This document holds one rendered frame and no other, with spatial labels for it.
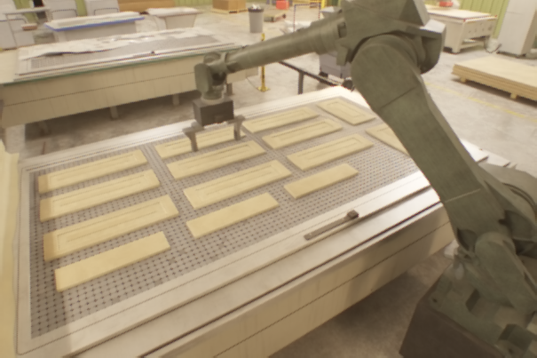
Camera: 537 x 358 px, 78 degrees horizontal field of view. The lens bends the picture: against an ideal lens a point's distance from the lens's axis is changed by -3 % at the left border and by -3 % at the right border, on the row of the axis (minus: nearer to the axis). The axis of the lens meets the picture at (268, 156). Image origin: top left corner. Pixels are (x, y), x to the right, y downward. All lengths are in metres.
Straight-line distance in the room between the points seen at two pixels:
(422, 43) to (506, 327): 1.36
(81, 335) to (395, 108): 1.50
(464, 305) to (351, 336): 0.81
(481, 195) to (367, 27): 0.81
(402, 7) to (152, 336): 1.59
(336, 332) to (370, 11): 1.91
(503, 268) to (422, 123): 0.67
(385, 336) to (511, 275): 1.10
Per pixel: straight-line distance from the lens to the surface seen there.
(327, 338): 2.47
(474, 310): 2.05
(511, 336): 2.12
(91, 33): 8.12
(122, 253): 1.79
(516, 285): 1.74
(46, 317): 1.71
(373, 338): 2.53
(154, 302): 1.58
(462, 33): 9.70
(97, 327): 1.59
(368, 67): 1.44
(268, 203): 1.92
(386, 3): 1.53
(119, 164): 2.47
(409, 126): 1.47
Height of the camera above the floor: 2.10
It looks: 31 degrees down
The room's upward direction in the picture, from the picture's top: straight up
